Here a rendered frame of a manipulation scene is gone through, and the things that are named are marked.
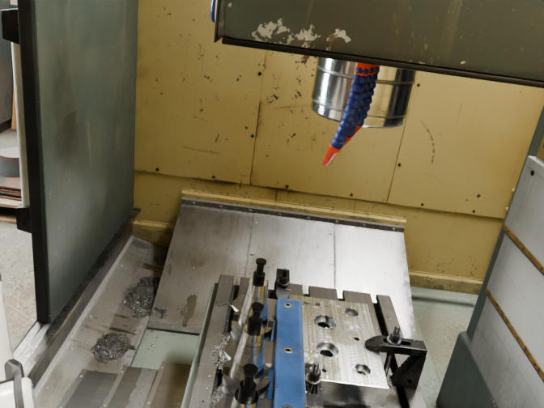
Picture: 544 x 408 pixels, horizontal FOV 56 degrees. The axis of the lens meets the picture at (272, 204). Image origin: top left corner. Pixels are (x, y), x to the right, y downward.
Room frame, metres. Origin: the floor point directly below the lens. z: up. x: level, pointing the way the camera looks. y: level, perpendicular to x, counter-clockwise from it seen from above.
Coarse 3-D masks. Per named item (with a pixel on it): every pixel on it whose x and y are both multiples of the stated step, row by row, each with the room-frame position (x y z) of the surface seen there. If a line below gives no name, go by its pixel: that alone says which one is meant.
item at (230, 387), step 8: (224, 368) 0.52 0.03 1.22; (264, 368) 0.53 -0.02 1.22; (224, 376) 0.50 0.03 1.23; (264, 376) 0.51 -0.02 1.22; (224, 384) 0.49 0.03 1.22; (232, 384) 0.49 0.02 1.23; (256, 384) 0.50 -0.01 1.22; (264, 384) 0.50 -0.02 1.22; (224, 392) 0.49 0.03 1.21; (232, 392) 0.48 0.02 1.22; (264, 392) 0.49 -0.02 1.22
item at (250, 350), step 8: (240, 336) 0.51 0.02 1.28; (248, 336) 0.50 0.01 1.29; (256, 336) 0.50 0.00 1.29; (240, 344) 0.50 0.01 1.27; (248, 344) 0.50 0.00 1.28; (256, 344) 0.50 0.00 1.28; (240, 352) 0.50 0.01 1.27; (248, 352) 0.50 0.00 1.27; (256, 352) 0.50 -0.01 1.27; (232, 360) 0.51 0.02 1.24; (240, 360) 0.50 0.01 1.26; (248, 360) 0.50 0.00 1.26; (256, 360) 0.50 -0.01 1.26; (232, 368) 0.50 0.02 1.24; (240, 368) 0.50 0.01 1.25; (232, 376) 0.50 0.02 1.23; (240, 376) 0.49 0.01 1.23; (256, 376) 0.50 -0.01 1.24
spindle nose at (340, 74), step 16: (320, 64) 0.82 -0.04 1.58; (336, 64) 0.78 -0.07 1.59; (352, 64) 0.77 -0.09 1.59; (320, 80) 0.81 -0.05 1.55; (336, 80) 0.78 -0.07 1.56; (352, 80) 0.77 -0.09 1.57; (384, 80) 0.77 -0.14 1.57; (400, 80) 0.78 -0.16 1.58; (320, 96) 0.80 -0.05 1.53; (336, 96) 0.78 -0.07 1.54; (384, 96) 0.77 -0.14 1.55; (400, 96) 0.78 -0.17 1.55; (320, 112) 0.80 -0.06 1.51; (336, 112) 0.78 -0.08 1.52; (368, 112) 0.76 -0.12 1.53; (384, 112) 0.77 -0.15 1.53; (400, 112) 0.79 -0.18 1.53; (384, 128) 0.78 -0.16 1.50
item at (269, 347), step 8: (232, 344) 0.58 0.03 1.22; (264, 344) 0.58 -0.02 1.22; (272, 344) 0.59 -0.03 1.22; (224, 352) 0.56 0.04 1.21; (232, 352) 0.56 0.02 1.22; (264, 352) 0.57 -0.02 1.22; (272, 352) 0.57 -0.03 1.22; (264, 360) 0.55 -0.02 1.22; (272, 360) 0.55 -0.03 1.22; (272, 368) 0.54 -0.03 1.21
